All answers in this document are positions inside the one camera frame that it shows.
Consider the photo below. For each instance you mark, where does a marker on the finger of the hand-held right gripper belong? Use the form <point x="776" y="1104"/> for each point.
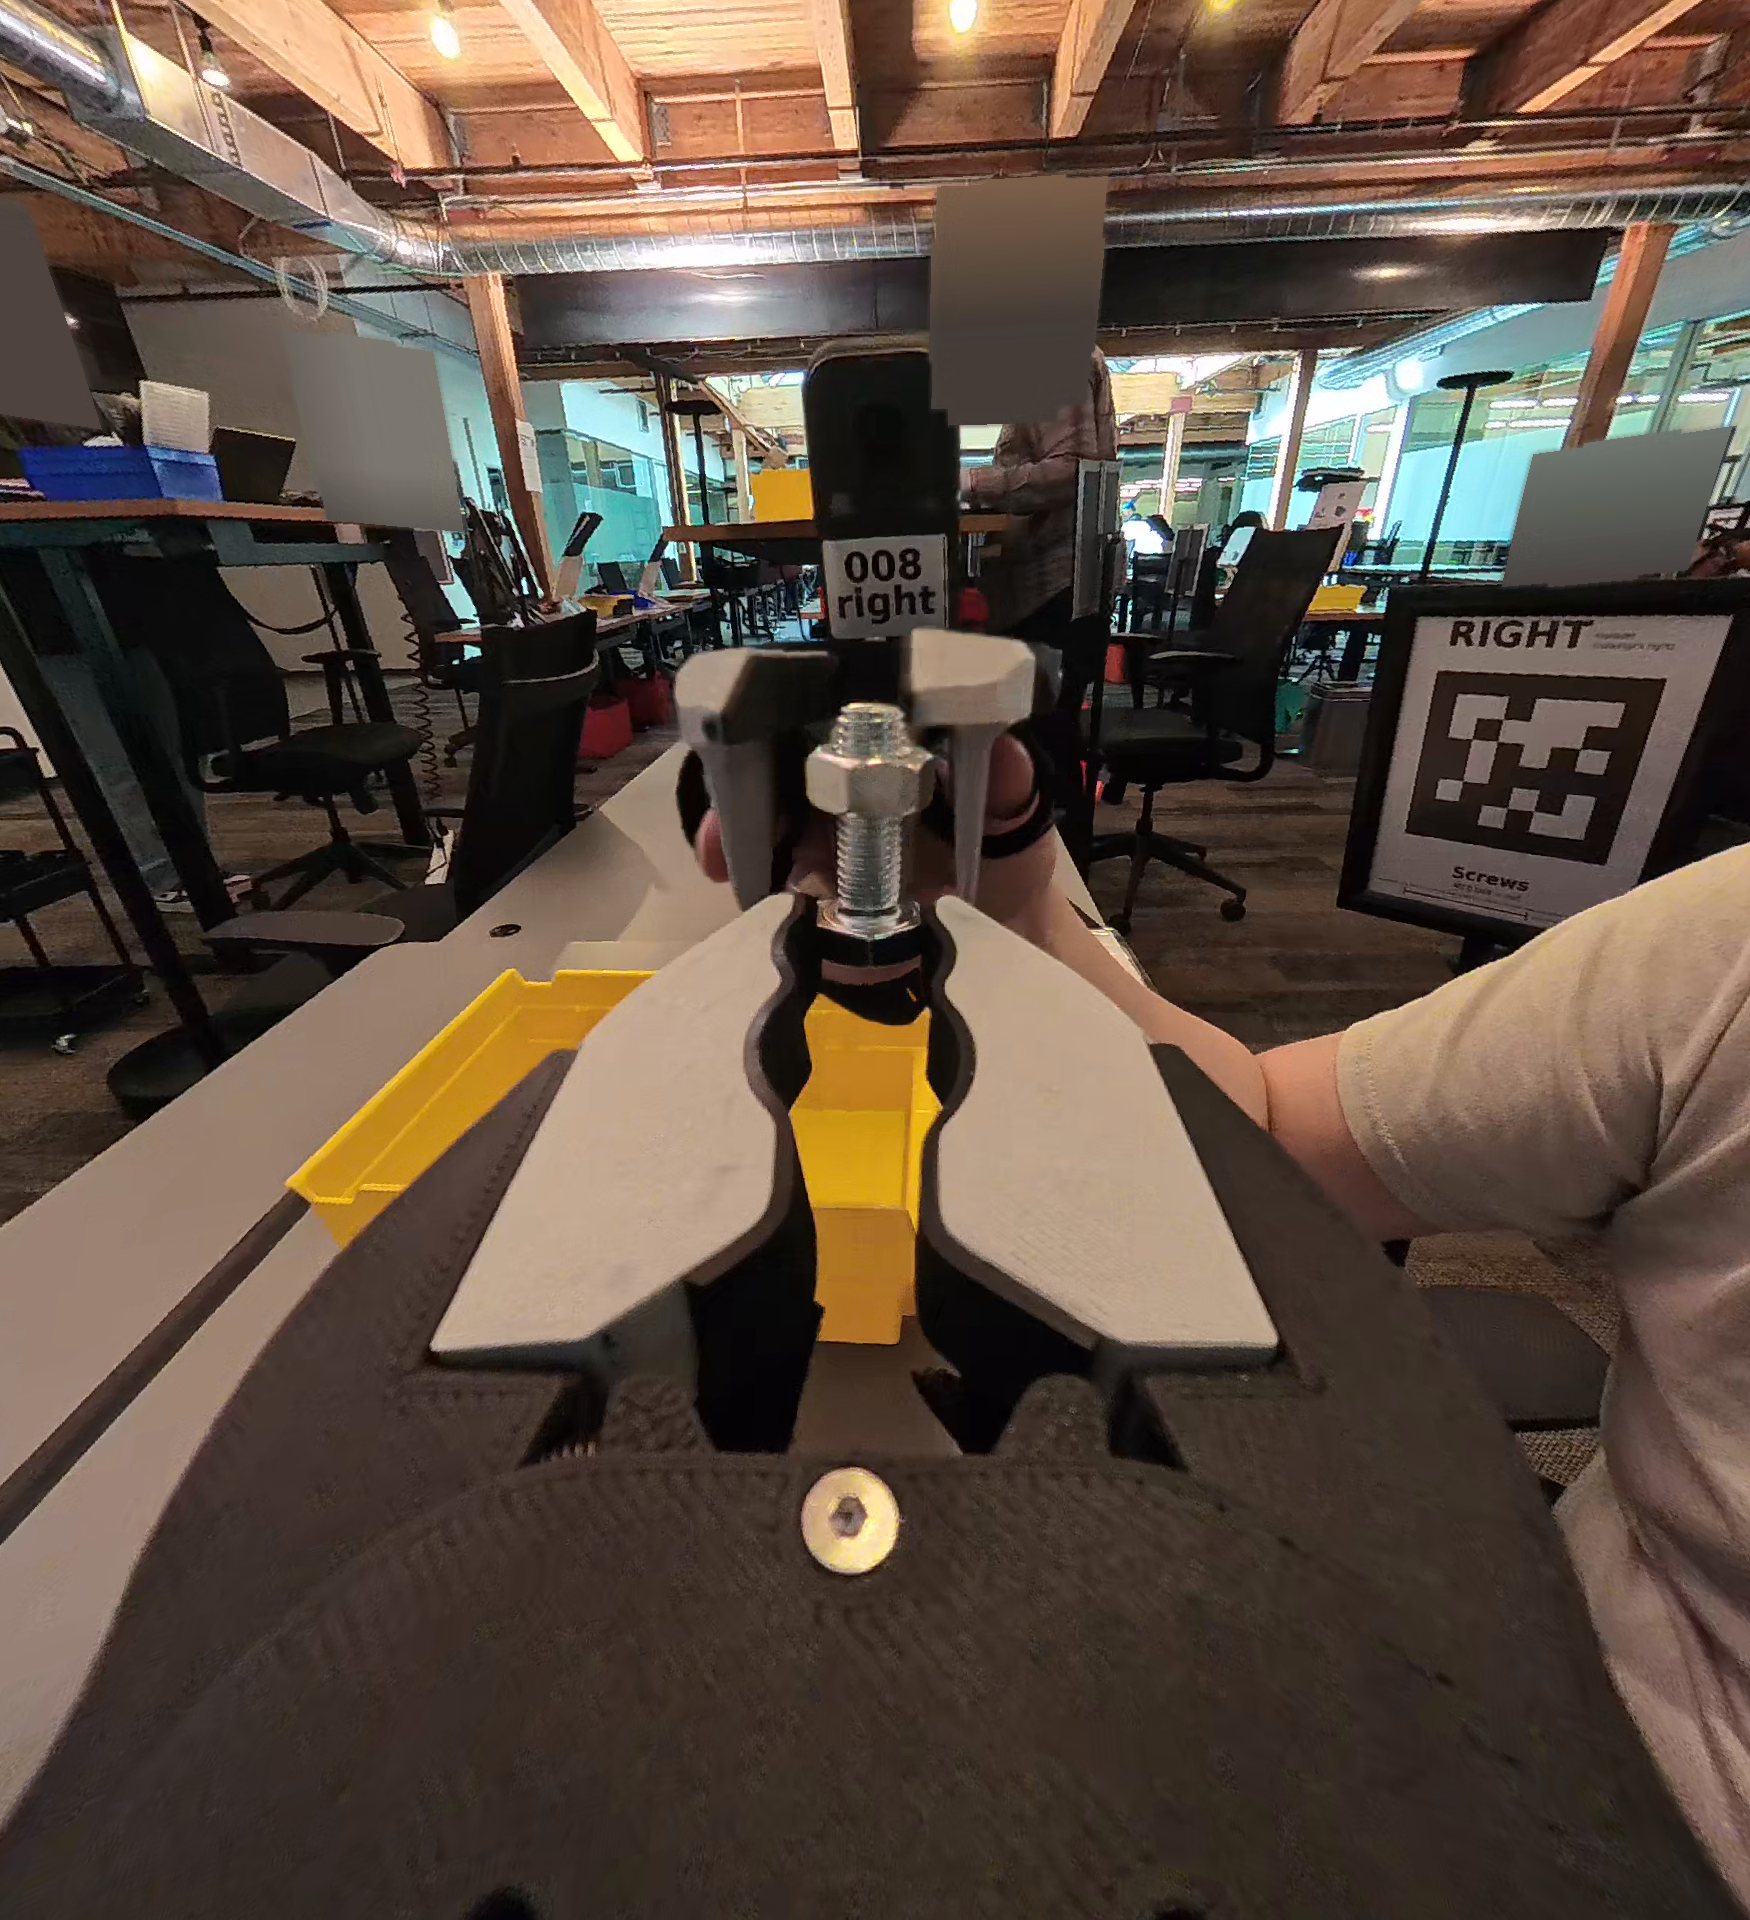
<point x="740" y="706"/>
<point x="976" y="673"/>

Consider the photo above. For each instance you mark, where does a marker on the framed black-and-white marker sign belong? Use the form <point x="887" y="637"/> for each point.
<point x="1553" y="754"/>

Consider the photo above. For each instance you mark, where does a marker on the dark standing desk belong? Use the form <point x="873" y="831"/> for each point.
<point x="94" y="665"/>

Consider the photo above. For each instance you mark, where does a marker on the steel hex nut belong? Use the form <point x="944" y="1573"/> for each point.
<point x="869" y="782"/>

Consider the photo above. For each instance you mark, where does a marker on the yellow plastic bin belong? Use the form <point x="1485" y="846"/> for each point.
<point x="429" y="1093"/>
<point x="777" y="500"/>

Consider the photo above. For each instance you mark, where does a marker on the silver ventilation duct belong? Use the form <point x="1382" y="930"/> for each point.
<point x="670" y="241"/>

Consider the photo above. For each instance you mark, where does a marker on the person's right forearm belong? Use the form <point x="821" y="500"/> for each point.
<point x="1206" y="1049"/>

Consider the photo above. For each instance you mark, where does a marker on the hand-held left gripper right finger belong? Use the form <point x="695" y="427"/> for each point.
<point x="1084" y="1182"/>

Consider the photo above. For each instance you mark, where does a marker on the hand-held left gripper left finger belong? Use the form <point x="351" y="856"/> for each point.
<point x="622" y="1171"/>

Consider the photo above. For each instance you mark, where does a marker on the blue storage crate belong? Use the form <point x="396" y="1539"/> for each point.
<point x="121" y="470"/>

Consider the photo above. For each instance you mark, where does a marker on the black rolling cart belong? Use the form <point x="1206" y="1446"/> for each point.
<point x="8" y="884"/>

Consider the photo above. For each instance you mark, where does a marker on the steel bolt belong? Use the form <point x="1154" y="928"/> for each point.
<point x="873" y="851"/>

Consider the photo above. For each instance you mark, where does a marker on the black office chair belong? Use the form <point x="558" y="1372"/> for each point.
<point x="1265" y="629"/>
<point x="522" y="754"/>
<point x="322" y="739"/>

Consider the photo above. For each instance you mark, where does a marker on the black floor lamp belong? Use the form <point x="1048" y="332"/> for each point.
<point x="1475" y="385"/>

